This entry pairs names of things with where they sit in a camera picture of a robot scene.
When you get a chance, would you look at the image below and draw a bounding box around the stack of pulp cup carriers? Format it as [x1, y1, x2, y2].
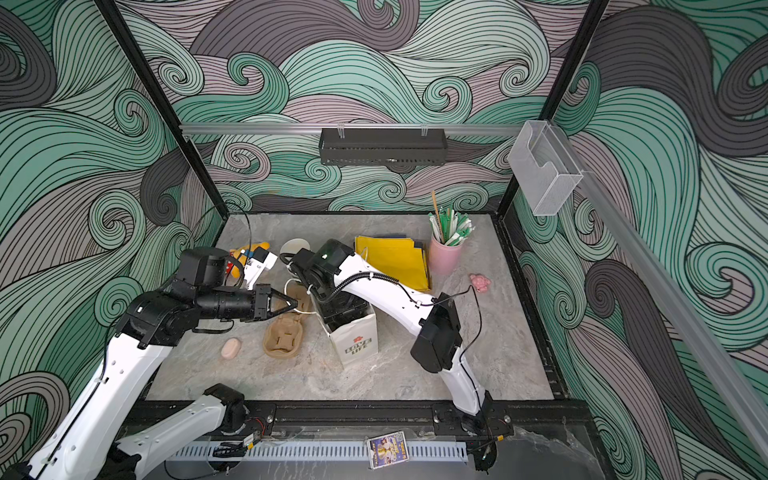
[262, 282, 315, 360]

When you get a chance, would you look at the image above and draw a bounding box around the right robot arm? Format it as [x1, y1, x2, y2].
[280, 239, 492, 435]

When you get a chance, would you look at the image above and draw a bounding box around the yellow napkin stack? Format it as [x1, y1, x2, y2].
[355, 236, 430, 292]

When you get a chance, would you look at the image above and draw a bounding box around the wrapped straws bundle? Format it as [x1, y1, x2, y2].
[429, 191, 474, 247]

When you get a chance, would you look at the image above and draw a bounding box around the white slotted cable duct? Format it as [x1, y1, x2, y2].
[167, 440, 469, 464]

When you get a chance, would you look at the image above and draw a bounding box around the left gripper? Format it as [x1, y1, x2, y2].
[200, 284, 299, 322]

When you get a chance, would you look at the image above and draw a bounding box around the small picture card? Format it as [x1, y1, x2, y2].
[365, 431, 410, 470]

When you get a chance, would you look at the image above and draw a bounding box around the white paper takeout bag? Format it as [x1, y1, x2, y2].
[283, 278, 379, 368]

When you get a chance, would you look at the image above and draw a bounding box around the clear acrylic wall holder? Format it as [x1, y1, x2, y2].
[507, 120, 583, 217]

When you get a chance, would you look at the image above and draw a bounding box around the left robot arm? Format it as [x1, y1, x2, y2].
[3, 247, 298, 479]

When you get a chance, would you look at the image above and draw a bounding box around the yellow bear plush toy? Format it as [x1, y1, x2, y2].
[226, 242, 270, 279]

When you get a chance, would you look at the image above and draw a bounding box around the stack of paper cups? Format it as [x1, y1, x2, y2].
[279, 238, 311, 254]

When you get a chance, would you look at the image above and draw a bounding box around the small pink toy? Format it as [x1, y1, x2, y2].
[469, 274, 492, 293]

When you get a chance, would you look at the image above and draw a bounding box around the pink straw holder cup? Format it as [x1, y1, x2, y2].
[428, 236, 462, 275]

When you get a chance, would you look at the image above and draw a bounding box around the black wall shelf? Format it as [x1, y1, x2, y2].
[318, 127, 448, 166]

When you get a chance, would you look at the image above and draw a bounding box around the pink oval soap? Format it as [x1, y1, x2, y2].
[221, 338, 242, 360]

